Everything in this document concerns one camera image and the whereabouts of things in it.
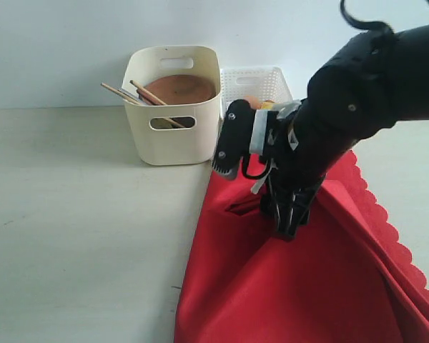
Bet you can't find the white woven plastic basket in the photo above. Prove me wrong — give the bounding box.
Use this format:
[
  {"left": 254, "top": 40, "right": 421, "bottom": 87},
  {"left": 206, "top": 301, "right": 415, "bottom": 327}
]
[{"left": 220, "top": 66, "right": 292, "bottom": 114}]

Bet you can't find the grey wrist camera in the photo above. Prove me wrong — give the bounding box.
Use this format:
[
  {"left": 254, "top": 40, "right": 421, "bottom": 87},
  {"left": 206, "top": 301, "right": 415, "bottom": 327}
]
[{"left": 212, "top": 99, "right": 271, "bottom": 181}]

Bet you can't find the steel table knife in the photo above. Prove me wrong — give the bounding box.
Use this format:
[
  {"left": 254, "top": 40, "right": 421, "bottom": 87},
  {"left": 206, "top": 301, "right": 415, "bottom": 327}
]
[{"left": 120, "top": 89, "right": 147, "bottom": 106}]

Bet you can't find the red table cloth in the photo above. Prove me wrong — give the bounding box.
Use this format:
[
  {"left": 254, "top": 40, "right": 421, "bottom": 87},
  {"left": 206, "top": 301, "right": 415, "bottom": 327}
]
[{"left": 174, "top": 152, "right": 429, "bottom": 342}]

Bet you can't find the cream plastic bin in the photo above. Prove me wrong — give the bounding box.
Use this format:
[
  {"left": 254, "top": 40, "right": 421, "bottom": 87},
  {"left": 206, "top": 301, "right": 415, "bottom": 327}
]
[{"left": 122, "top": 46, "right": 222, "bottom": 166}]

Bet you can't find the brown wooden plate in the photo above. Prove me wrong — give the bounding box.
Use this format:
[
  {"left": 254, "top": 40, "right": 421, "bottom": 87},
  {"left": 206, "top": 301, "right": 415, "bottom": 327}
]
[{"left": 144, "top": 74, "right": 217, "bottom": 105}]

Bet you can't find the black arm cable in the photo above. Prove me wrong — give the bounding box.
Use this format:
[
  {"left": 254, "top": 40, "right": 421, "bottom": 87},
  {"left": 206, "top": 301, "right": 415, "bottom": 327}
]
[{"left": 241, "top": 0, "right": 429, "bottom": 179}]

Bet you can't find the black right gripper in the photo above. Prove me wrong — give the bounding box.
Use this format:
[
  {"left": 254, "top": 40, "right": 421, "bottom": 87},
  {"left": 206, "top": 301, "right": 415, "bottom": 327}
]
[{"left": 261, "top": 157, "right": 327, "bottom": 242}]

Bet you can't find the wooden chopstick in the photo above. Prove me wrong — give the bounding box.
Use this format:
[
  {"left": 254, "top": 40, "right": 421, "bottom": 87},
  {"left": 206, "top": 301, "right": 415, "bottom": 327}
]
[
  {"left": 100, "top": 82, "right": 142, "bottom": 106},
  {"left": 129, "top": 80, "right": 184, "bottom": 129}
]

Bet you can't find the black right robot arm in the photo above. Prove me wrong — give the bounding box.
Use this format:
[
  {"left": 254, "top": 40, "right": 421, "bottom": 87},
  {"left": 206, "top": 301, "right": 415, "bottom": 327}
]
[{"left": 261, "top": 24, "right": 429, "bottom": 240}]

